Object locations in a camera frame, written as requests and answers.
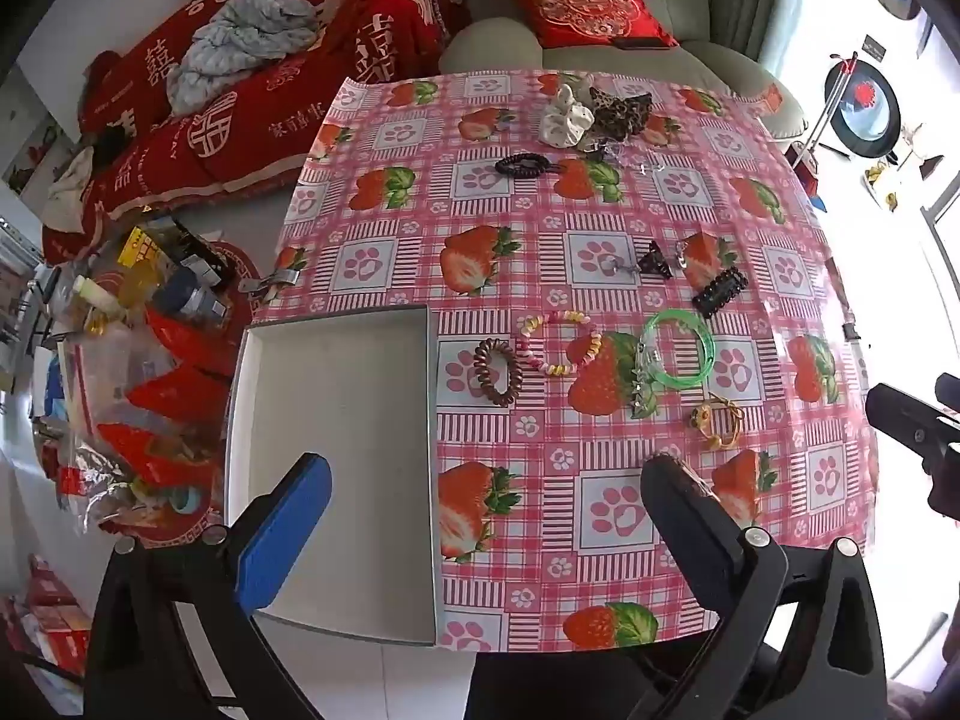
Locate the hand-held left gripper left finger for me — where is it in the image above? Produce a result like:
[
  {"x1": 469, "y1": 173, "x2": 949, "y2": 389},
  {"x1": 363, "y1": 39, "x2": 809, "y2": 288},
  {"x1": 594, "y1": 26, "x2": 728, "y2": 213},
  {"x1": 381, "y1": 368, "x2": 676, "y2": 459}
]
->
[{"x1": 82, "y1": 452, "x2": 335, "y2": 720}]

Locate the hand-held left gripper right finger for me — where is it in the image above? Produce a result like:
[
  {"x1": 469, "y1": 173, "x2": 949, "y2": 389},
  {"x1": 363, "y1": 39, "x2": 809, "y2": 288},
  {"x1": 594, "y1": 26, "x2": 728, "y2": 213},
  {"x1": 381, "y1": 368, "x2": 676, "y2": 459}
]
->
[{"x1": 640, "y1": 454, "x2": 891, "y2": 720}]

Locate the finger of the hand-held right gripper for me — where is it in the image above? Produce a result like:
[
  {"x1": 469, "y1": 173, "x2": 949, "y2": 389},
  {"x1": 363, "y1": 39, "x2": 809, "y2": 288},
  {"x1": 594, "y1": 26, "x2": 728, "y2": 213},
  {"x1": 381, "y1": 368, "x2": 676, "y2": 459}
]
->
[{"x1": 865, "y1": 373, "x2": 960, "y2": 520}]

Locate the white cardboard box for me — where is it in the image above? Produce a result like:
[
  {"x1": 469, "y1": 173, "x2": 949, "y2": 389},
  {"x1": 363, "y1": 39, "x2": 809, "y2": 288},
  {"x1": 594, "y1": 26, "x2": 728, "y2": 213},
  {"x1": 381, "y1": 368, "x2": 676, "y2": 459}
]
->
[{"x1": 223, "y1": 304, "x2": 440, "y2": 647}]

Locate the yellow braided bracelet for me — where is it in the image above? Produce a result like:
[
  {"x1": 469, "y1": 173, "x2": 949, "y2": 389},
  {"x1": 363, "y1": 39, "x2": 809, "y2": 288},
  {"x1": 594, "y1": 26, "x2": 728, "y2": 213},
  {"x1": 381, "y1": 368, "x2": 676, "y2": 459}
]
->
[{"x1": 689, "y1": 393, "x2": 746, "y2": 452}]

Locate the silver toothed hair clip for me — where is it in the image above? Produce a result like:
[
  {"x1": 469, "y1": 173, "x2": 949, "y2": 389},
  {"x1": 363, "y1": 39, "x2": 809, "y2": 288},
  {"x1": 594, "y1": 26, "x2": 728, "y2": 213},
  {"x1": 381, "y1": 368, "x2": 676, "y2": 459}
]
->
[{"x1": 632, "y1": 343, "x2": 662, "y2": 419}]

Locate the green bangle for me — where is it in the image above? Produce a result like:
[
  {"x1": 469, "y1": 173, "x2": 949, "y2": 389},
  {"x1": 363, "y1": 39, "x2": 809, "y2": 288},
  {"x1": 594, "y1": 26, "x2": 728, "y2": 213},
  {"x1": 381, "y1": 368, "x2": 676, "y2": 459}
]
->
[{"x1": 640, "y1": 308, "x2": 716, "y2": 392}]

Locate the colourful bead bracelet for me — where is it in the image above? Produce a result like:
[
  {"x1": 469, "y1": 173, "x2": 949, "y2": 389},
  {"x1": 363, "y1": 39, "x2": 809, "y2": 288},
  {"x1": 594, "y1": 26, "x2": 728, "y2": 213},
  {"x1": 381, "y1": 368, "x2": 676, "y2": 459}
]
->
[{"x1": 517, "y1": 309, "x2": 604, "y2": 377}]

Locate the brown spiral hair tie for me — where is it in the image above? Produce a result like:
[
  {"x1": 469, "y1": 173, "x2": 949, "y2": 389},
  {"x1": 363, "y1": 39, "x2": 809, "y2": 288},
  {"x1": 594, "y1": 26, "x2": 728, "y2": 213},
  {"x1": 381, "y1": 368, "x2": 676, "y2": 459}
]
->
[{"x1": 473, "y1": 337, "x2": 524, "y2": 408}]

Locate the pile of packets and bags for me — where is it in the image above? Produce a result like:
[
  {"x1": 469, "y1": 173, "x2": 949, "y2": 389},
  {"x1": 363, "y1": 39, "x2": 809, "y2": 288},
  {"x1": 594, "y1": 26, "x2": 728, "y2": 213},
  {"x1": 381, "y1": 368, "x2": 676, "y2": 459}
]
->
[{"x1": 22, "y1": 217, "x2": 260, "y2": 541}]

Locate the black toothed hair claw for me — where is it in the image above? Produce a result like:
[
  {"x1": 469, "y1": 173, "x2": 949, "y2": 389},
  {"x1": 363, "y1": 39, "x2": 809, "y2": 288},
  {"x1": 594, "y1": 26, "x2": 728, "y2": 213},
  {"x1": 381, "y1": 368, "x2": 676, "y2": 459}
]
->
[{"x1": 691, "y1": 267, "x2": 749, "y2": 319}]

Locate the small black claw clip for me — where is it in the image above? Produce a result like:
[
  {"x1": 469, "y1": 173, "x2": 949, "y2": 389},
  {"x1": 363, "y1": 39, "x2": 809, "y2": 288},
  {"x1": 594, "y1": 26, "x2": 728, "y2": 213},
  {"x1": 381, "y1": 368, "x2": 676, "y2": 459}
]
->
[{"x1": 600, "y1": 239, "x2": 674, "y2": 281}]

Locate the metal tablecloth clamp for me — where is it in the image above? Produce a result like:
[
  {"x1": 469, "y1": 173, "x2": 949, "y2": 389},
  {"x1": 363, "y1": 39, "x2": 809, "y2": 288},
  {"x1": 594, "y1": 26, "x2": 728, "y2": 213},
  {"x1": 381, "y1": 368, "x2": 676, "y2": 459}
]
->
[{"x1": 239, "y1": 265, "x2": 302, "y2": 302}]

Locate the pink strawberry print tablecloth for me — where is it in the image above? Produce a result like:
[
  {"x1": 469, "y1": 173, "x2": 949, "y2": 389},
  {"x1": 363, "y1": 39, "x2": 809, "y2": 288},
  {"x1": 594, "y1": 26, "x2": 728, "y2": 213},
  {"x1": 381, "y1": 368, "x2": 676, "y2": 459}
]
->
[{"x1": 253, "y1": 69, "x2": 880, "y2": 653}]

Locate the black round stand fan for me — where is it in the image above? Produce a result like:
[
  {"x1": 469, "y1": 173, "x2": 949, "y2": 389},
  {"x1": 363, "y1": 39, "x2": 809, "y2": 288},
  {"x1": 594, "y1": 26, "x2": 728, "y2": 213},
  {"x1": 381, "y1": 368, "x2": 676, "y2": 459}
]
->
[{"x1": 823, "y1": 52, "x2": 902, "y2": 162}]

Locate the yellow box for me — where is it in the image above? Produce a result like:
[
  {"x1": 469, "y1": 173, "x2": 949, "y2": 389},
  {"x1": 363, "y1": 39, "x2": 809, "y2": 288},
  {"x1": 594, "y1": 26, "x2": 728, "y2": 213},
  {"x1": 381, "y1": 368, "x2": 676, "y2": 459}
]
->
[{"x1": 115, "y1": 224, "x2": 164, "y2": 269}]

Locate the clear plastic hair clip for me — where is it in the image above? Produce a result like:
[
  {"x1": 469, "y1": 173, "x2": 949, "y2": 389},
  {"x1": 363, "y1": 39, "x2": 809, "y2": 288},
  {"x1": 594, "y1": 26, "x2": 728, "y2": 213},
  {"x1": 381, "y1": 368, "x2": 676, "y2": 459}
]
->
[{"x1": 598, "y1": 138, "x2": 670, "y2": 175}]

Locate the leopard print scrunchie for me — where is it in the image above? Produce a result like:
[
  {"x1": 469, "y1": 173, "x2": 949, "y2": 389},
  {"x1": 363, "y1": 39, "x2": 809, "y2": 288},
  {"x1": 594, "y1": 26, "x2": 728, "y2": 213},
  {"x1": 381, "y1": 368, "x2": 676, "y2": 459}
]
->
[{"x1": 588, "y1": 85, "x2": 654, "y2": 140}]

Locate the white crumpled cloth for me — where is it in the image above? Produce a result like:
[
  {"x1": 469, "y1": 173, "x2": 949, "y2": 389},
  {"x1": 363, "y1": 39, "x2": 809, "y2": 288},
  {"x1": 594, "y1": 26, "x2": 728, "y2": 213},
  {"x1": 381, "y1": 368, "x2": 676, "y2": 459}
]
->
[{"x1": 43, "y1": 148, "x2": 100, "y2": 235}]

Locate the red printed blanket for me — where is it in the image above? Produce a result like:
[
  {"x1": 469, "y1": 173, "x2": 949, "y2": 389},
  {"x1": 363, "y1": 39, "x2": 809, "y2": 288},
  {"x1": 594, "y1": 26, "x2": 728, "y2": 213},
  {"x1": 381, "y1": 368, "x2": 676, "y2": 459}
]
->
[{"x1": 40, "y1": 0, "x2": 472, "y2": 265}]

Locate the white scrunchie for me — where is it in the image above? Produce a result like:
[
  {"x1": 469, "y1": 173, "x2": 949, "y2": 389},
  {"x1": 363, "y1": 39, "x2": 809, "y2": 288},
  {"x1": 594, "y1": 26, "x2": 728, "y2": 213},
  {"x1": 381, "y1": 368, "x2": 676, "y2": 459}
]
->
[{"x1": 538, "y1": 83, "x2": 596, "y2": 146}]

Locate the grey crumpled cloth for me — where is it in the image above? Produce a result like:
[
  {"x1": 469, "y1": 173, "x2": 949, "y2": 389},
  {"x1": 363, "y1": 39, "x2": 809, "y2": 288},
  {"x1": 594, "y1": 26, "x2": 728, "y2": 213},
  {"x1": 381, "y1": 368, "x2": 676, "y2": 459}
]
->
[{"x1": 166, "y1": 0, "x2": 320, "y2": 113}]

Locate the beige sofa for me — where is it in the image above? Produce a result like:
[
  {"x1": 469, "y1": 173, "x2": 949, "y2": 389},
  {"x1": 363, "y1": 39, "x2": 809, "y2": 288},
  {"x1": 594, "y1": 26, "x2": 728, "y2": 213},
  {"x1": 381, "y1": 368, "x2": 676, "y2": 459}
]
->
[{"x1": 438, "y1": 0, "x2": 809, "y2": 145}]

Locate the red embroidered cushion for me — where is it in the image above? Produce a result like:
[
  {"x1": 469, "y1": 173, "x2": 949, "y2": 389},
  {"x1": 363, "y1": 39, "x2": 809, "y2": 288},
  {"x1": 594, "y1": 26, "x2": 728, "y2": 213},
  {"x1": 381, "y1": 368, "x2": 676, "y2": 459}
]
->
[{"x1": 500, "y1": 0, "x2": 680, "y2": 51}]

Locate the black spiral hair tie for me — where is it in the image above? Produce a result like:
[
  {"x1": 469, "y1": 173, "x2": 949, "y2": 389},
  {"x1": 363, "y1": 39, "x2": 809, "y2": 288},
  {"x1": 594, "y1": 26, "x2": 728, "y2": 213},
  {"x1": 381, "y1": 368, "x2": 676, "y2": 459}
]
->
[{"x1": 494, "y1": 153, "x2": 557, "y2": 182}]

